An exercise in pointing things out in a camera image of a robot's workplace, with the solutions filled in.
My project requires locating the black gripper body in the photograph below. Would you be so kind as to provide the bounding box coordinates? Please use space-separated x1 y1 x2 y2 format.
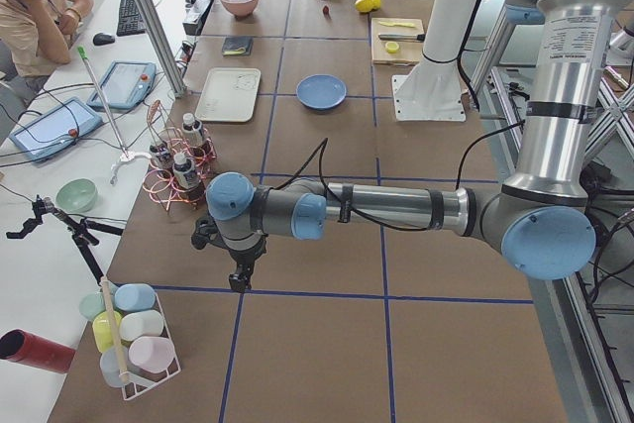
191 214 266 293

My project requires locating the blue plastic plate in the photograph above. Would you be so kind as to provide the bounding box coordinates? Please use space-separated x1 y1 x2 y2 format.
296 74 348 111

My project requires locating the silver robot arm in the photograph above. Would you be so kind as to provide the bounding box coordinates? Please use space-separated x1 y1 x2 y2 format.
190 0 530 304

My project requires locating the whole yellow lemon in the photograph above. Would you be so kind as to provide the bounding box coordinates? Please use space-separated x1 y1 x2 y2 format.
355 0 374 14

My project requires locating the tea bottle white cap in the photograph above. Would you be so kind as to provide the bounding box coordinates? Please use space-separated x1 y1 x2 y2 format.
173 152 205 202

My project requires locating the steel cylinder black cap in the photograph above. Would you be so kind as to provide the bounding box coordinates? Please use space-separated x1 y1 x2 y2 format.
377 34 426 43

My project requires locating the wooden cutting board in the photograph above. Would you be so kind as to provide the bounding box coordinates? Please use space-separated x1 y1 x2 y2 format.
370 18 425 65

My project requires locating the lemon half slice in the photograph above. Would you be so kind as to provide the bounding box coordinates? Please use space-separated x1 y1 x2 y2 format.
384 41 400 53

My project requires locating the yellow plastic knife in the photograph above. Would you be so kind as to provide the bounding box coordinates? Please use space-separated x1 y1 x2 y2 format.
378 21 417 28

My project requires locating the grey folded cloth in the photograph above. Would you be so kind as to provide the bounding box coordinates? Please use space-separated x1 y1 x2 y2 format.
221 36 254 56

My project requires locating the mint green bowl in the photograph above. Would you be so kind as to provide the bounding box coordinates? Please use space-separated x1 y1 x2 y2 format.
55 178 98 214

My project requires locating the cream bear tray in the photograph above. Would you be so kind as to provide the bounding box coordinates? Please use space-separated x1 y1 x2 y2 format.
194 67 262 123

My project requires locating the blue teach pendant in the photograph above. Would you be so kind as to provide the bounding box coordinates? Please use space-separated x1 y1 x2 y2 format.
99 60 157 111
9 97 103 161

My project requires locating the black keyboard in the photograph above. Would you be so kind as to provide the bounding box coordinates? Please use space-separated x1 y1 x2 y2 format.
116 0 146 37

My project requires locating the red cylinder tube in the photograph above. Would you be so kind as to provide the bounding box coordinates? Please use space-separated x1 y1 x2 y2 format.
1 329 75 373

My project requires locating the black computer mouse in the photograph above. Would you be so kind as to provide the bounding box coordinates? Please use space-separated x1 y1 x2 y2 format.
92 33 116 47

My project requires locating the seated person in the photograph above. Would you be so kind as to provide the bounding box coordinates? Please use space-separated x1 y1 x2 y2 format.
1 0 94 93

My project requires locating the copper wire bottle rack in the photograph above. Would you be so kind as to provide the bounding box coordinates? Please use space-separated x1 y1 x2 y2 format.
143 100 217 210

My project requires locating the white wire cup rack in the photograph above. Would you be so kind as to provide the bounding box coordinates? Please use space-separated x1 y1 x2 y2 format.
79 276 181 401

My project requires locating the black camera tripod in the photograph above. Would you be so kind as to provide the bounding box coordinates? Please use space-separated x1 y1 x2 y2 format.
5 197 125 288

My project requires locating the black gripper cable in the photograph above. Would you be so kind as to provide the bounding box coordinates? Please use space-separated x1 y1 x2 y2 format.
269 0 526 231

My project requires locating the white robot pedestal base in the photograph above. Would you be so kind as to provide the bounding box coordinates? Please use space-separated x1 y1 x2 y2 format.
393 0 477 122

